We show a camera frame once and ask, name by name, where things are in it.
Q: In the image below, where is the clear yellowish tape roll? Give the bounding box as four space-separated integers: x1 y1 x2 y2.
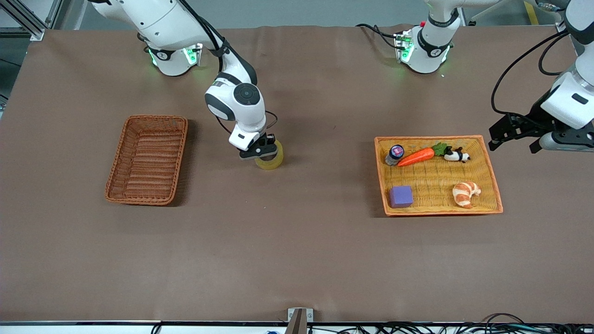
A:
254 139 284 171

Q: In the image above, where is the brown wicker basket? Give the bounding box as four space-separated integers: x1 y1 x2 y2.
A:
104 115 189 206

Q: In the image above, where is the orange yellow wicker basket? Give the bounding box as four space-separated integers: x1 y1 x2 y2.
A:
374 135 504 217

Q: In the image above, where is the black white panda toy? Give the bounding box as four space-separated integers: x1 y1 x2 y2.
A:
443 147 471 163

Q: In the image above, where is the toy croissant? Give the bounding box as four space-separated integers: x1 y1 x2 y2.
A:
452 181 482 209

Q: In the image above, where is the orange toy carrot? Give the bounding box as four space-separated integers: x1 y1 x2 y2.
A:
397 142 448 167

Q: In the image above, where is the brown table cover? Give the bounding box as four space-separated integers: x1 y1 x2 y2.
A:
0 24 594 324

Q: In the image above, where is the small jar with blue lid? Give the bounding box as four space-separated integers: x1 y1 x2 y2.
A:
384 144 405 167

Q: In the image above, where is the purple cube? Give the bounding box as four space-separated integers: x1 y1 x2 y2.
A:
389 185 414 209

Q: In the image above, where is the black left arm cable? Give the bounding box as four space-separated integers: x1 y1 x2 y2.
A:
491 29 572 116

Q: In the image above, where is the black left base cable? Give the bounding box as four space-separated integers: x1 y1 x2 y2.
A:
356 23 404 49

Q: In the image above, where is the metal table edge bracket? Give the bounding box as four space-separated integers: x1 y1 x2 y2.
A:
287 308 314 334

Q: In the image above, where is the black cable bundle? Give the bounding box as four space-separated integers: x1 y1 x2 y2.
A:
306 313 594 334

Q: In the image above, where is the aluminium frame profile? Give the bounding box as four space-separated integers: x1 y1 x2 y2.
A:
0 0 63 41

